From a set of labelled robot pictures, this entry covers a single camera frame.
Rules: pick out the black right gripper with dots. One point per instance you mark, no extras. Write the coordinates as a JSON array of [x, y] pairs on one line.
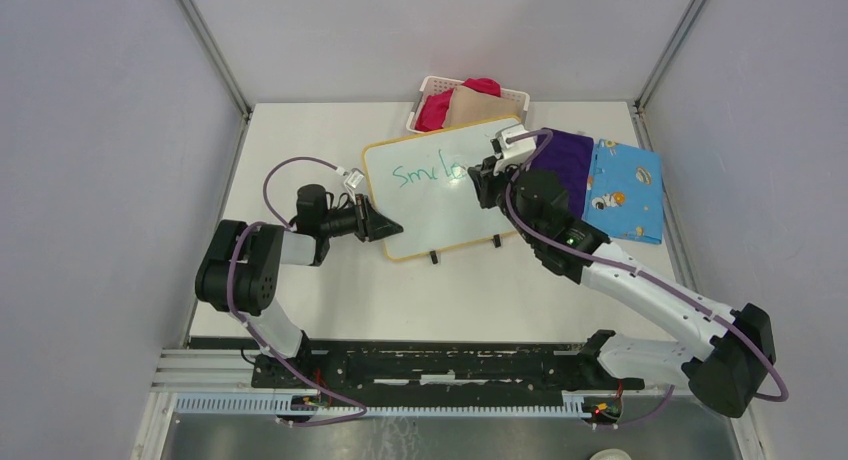
[[485, 181]]

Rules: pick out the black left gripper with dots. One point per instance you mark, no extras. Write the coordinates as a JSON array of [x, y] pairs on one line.
[[371, 225]]

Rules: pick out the yellow framed whiteboard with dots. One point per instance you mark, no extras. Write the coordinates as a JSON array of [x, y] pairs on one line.
[[421, 183]]

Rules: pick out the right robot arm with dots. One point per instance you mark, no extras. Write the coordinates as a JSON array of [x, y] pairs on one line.
[[724, 356]]

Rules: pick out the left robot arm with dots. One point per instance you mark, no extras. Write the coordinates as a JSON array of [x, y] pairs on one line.
[[239, 272]]

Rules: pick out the beige cloth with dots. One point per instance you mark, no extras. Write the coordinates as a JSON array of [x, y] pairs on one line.
[[468, 106]]

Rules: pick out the red cloth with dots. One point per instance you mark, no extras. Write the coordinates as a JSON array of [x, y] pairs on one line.
[[434, 111]]

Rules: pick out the purple towel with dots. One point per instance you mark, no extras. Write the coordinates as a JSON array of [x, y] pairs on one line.
[[569, 156]]

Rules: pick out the white plastic basket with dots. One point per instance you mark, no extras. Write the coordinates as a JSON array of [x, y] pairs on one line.
[[435, 84]]

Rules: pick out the blue patterned cloth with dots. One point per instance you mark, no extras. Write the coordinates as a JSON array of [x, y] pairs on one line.
[[624, 195]]

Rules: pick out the white round object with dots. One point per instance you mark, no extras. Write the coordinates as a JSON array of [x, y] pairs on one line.
[[611, 454]]

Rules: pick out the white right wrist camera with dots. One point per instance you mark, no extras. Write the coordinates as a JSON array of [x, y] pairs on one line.
[[512, 146]]

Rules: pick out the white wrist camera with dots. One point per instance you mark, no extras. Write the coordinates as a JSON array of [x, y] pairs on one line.
[[351, 179], [512, 146]]

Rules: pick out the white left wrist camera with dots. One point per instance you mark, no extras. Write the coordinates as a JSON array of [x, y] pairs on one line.
[[351, 179]]

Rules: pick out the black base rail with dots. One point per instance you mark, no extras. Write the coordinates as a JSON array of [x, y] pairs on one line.
[[454, 374]]

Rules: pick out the white cable duct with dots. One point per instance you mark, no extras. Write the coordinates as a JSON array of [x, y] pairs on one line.
[[293, 405]]

